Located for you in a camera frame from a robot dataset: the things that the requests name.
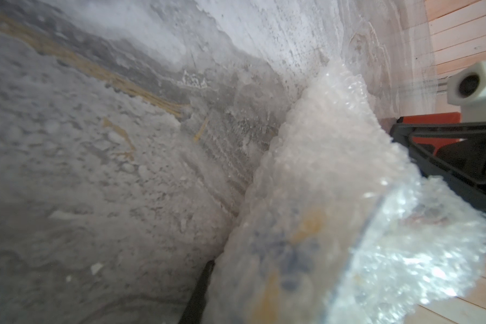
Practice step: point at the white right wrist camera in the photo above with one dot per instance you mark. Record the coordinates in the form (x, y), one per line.
(467, 90)

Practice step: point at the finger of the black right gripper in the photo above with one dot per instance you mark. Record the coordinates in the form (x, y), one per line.
(461, 165)

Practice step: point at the blue yellow patterned bowl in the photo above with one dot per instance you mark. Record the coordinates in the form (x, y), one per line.
(297, 263)

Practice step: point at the red tape dispenser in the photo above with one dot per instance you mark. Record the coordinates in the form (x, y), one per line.
(434, 142)

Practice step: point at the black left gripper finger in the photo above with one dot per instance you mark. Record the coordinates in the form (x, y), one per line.
(195, 307)

